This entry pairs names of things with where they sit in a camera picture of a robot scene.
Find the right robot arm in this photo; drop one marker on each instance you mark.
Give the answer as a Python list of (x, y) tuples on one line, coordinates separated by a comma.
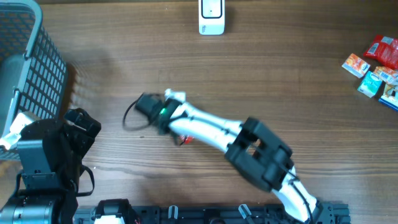
[(260, 156)]

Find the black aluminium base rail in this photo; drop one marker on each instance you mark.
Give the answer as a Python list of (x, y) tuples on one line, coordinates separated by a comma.
[(266, 214)]

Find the red candy bag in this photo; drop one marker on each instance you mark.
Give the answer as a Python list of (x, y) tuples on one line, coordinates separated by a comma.
[(384, 50)]

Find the grey plastic mesh basket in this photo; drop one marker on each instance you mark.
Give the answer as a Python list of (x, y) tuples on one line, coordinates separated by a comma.
[(33, 73)]

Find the white barcode scanner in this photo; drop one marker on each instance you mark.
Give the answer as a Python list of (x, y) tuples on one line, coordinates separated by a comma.
[(211, 17)]

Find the orange small box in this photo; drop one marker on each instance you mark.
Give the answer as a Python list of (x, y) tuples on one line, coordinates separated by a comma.
[(386, 74), (356, 66)]

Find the red stick sachet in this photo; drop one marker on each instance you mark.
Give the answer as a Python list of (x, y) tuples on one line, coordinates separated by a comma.
[(186, 139)]

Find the teal small box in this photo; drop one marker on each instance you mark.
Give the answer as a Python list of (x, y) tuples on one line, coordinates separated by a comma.
[(370, 84)]

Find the white cream snack bag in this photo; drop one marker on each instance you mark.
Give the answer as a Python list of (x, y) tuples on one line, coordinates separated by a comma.
[(390, 96)]

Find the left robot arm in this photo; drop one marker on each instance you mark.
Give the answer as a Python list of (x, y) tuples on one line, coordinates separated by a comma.
[(51, 153)]

